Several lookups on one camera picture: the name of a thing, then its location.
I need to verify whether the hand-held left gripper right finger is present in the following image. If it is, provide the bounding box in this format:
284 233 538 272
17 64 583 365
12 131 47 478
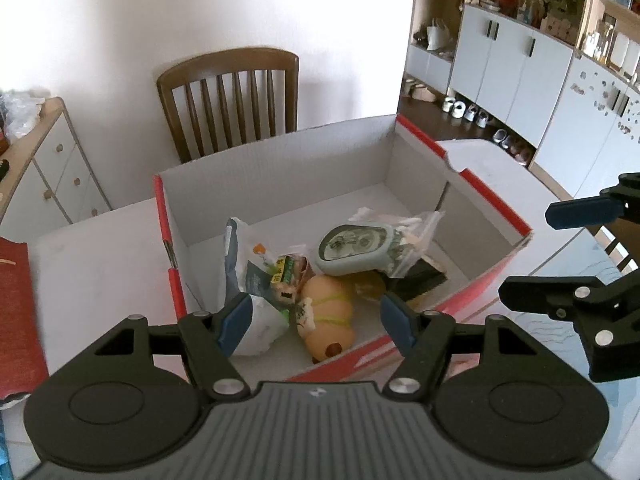
379 291 545 402

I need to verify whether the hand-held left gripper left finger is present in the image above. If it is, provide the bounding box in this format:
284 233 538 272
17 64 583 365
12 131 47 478
92 292 254 399

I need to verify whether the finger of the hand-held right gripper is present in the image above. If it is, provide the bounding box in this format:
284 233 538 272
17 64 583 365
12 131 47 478
498 274 640 384
544 171 640 232

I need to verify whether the black snack packet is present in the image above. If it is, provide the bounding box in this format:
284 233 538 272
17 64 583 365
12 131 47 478
390 256 447 306

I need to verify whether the white and grey snack packet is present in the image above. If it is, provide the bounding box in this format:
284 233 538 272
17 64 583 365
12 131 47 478
224 216 291 357

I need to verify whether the small green snack packet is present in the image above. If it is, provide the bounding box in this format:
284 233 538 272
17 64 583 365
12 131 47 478
271 254 307 303

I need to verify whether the round pale green case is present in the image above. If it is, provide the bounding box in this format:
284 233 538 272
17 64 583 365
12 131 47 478
314 223 397 277

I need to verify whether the clear bag of cotton swabs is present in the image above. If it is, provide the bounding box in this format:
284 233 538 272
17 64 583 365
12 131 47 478
349 206 447 279

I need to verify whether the red cardboard box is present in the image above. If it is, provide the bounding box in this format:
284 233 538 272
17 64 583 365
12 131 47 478
152 114 534 383

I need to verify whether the brown wooden chair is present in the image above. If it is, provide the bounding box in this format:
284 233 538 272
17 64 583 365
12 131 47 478
156 47 301 163
590 224 640 275

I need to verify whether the row of shoes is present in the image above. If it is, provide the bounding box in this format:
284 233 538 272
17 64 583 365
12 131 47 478
401 79 533 167

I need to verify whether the red box lid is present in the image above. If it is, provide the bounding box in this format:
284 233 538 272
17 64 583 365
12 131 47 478
0 236 51 402

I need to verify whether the white paper bag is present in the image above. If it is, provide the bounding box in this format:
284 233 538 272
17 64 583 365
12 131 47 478
424 17 452 52

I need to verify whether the white wooden sideboard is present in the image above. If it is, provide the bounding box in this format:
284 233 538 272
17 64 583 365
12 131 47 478
0 97 113 241

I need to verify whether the clear plastic bag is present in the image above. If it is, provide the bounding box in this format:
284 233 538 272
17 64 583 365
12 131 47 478
0 89 43 140

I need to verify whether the white wall cabinet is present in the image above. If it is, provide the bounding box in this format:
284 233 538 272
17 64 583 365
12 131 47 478
404 0 640 202

